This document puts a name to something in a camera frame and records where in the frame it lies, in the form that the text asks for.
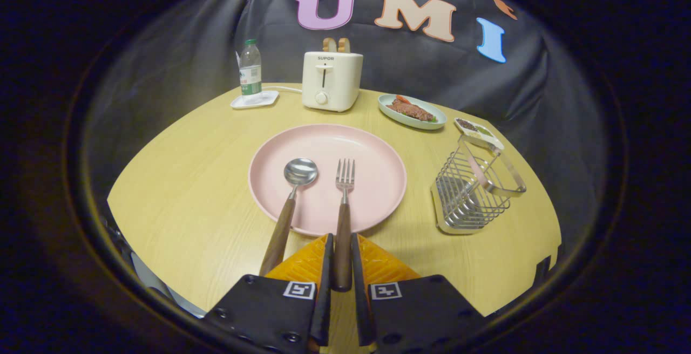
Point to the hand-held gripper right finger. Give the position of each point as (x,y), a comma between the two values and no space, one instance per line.
(360,305)

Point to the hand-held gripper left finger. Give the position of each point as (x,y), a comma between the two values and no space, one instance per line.
(325,300)

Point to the pink plate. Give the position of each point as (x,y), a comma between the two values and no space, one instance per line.
(372,170)

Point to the pale green plate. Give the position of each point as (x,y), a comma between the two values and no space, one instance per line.
(387,110)

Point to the brown meat slices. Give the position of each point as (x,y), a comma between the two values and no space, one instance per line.
(410,110)

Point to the white square coaster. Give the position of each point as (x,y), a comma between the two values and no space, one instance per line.
(267,100)

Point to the white divided condiment dish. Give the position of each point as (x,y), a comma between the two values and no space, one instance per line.
(475,130)

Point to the white toaster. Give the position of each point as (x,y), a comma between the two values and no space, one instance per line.
(334,87)

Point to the clear plastic water bottle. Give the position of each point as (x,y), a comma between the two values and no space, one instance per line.
(250,73)

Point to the toast slice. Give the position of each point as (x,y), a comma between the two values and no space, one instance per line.
(344,46)
(330,46)

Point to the black backdrop cloth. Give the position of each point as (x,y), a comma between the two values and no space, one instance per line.
(162,73)

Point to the black table bracket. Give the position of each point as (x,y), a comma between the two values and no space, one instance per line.
(542,270)

